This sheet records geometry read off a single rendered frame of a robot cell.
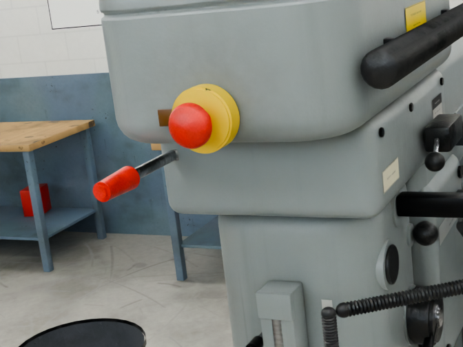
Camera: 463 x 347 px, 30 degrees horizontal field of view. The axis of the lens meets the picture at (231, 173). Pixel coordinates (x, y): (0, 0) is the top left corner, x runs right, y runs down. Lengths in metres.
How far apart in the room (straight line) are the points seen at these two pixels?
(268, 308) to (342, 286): 0.08
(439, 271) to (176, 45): 0.50
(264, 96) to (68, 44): 5.61
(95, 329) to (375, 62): 2.71
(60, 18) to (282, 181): 5.52
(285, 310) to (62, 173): 5.74
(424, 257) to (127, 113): 0.45
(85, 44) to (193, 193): 5.35
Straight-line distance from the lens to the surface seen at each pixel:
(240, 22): 0.75
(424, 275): 1.11
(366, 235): 0.93
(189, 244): 5.27
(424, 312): 1.04
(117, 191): 0.81
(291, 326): 0.93
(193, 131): 0.73
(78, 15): 6.25
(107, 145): 6.31
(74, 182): 6.57
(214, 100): 0.75
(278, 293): 0.92
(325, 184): 0.86
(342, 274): 0.93
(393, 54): 0.74
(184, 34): 0.78
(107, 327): 3.35
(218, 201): 0.91
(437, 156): 0.96
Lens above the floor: 1.90
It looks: 14 degrees down
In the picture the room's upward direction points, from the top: 7 degrees counter-clockwise
